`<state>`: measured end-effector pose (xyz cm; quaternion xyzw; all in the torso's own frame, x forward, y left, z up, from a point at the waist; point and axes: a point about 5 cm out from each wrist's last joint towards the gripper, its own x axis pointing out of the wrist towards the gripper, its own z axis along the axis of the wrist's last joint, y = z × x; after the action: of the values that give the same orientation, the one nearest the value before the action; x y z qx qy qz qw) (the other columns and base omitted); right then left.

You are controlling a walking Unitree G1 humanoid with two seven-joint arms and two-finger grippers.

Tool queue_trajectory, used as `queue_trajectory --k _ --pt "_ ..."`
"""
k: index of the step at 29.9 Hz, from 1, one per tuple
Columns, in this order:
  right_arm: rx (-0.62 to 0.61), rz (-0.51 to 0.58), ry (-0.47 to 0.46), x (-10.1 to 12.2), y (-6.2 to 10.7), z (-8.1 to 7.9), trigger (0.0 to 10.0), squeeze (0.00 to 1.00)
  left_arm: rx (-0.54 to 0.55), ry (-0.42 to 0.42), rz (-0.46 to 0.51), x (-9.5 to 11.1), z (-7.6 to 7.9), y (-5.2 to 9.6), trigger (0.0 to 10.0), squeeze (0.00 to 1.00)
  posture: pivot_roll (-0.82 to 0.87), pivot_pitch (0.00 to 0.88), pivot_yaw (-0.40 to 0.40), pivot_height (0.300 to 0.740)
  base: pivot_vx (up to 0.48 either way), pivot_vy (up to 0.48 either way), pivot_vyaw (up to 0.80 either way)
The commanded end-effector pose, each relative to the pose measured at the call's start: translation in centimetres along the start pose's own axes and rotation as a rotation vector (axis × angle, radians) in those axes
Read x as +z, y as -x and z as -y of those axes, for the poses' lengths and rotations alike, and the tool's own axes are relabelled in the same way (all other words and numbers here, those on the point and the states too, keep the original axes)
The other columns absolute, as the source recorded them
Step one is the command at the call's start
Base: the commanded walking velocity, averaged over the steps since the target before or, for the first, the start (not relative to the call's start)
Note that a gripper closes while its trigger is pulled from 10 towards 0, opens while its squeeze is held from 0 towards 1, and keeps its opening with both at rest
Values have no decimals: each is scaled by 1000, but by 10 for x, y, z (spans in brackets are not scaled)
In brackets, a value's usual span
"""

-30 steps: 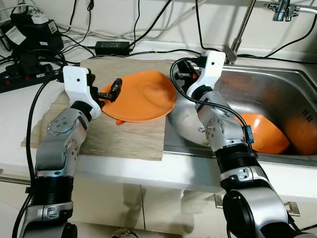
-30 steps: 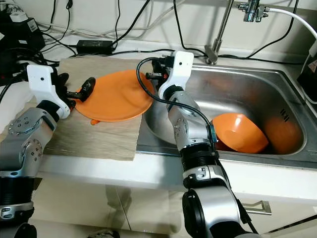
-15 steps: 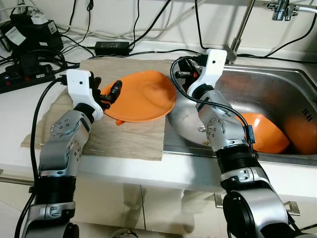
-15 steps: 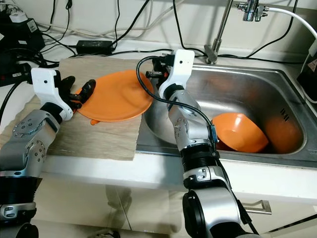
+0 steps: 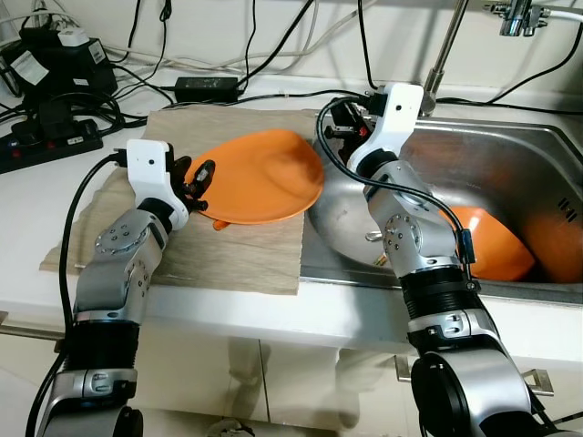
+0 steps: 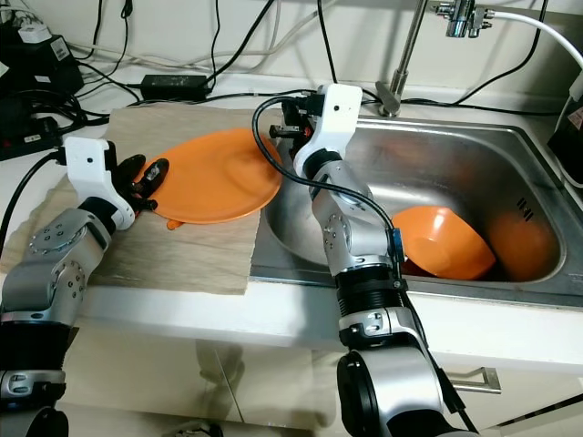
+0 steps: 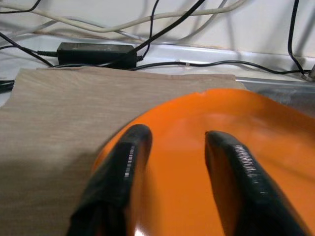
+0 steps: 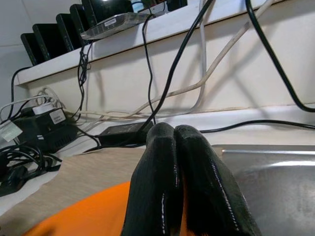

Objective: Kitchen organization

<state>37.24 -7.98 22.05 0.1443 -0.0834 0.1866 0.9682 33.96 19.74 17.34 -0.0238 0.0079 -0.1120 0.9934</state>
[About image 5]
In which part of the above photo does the orange plate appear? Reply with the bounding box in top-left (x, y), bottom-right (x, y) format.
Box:
top-left (186, 128), bottom-right (326, 232)

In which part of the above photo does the beige kitchen base cabinet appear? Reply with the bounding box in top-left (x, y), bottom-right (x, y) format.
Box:
top-left (0, 310), bottom-right (583, 437)

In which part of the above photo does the beige woven placemat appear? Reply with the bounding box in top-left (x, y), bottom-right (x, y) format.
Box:
top-left (40, 104), bottom-right (321, 298)

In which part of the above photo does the black power adapter brick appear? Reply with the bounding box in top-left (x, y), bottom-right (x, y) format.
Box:
top-left (174, 76), bottom-right (241, 104)

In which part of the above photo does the chrome faucet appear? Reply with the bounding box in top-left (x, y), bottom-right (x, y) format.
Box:
top-left (417, 0), bottom-right (558, 117)

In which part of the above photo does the black battery charger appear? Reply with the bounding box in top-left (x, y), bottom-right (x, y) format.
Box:
top-left (0, 23), bottom-right (120, 125)

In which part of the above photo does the stainless steel sink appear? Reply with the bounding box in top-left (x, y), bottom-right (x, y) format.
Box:
top-left (299, 90), bottom-right (583, 307)

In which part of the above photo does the grey robot foot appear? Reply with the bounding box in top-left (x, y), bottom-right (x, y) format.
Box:
top-left (208, 421), bottom-right (258, 437)

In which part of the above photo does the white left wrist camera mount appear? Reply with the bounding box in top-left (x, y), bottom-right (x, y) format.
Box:
top-left (125, 138), bottom-right (190, 230)

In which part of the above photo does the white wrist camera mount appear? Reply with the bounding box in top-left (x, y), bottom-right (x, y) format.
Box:
top-left (345, 83), bottom-right (425, 180)
top-left (125, 138), bottom-right (190, 230)

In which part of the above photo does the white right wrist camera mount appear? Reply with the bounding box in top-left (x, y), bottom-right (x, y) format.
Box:
top-left (345, 83), bottom-right (425, 180)

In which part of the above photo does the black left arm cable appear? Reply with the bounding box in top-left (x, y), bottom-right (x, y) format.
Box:
top-left (23, 152), bottom-right (130, 437)

